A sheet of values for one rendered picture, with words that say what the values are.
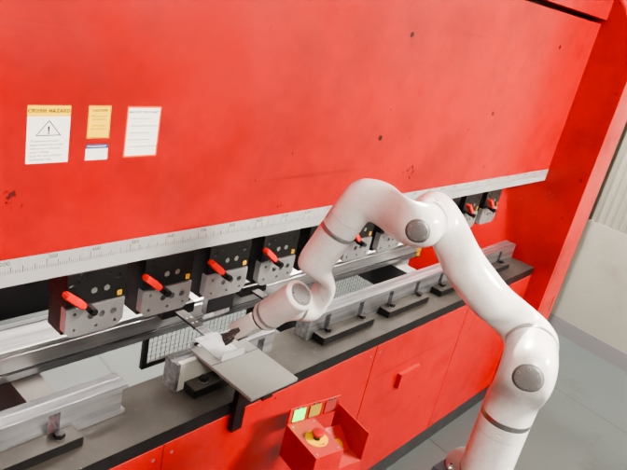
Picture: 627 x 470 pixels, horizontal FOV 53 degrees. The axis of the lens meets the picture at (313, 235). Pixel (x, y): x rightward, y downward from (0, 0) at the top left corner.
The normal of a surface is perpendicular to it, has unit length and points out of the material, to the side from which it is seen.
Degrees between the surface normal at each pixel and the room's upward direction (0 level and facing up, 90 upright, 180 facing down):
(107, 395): 90
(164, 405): 0
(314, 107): 90
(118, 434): 0
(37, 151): 90
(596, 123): 90
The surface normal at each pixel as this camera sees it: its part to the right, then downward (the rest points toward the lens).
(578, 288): -0.73, 0.10
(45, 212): 0.72, 0.40
